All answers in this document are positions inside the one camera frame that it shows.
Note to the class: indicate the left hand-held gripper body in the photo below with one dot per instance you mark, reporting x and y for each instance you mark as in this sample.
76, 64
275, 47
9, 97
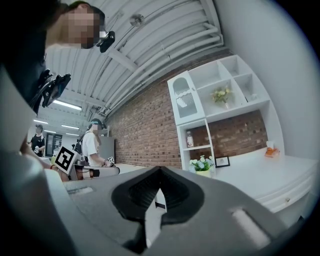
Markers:
65, 160

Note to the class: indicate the person's left forearm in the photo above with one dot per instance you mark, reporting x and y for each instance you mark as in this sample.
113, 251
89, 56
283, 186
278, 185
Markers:
35, 157

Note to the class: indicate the black chest mount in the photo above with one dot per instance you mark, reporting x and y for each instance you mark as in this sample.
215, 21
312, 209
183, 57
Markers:
53, 90

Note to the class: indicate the person's head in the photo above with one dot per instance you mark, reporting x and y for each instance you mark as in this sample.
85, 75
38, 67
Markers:
80, 27

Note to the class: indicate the white desk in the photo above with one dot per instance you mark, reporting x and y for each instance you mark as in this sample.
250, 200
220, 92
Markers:
250, 172

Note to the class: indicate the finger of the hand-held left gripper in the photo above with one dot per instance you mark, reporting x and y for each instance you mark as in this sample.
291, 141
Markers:
108, 172

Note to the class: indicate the person's black top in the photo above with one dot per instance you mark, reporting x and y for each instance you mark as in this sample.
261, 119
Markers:
22, 50

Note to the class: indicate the small black picture frame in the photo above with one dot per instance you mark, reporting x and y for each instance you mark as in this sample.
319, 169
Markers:
222, 161

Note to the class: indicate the grey metal cabinet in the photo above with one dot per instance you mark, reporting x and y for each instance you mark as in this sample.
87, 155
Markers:
109, 147

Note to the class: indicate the shallow white drawer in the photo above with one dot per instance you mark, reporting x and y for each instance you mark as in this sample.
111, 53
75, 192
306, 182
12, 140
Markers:
275, 201

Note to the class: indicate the yellow flower bouquet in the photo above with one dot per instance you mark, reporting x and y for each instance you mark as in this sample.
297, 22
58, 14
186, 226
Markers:
221, 96

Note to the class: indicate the orange tissue holder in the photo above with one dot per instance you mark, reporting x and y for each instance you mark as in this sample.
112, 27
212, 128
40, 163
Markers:
272, 151

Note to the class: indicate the round ceiling fixture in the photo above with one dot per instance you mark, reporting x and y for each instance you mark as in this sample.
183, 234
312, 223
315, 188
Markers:
137, 20

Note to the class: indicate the white flowers in cream pot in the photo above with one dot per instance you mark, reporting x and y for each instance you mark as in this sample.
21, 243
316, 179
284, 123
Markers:
202, 165

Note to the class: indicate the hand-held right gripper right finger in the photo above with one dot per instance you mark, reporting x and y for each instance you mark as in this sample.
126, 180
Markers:
220, 200

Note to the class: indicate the white ceiling pipes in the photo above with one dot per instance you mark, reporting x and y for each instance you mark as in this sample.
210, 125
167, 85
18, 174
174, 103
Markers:
175, 47

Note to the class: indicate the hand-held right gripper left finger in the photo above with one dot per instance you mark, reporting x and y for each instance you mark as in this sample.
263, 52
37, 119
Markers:
100, 200

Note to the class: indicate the ceiling light bar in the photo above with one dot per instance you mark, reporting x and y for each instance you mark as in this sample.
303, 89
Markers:
70, 127
67, 105
41, 122

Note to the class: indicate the black head camera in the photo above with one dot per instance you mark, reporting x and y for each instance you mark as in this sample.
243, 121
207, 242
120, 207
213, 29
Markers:
107, 41

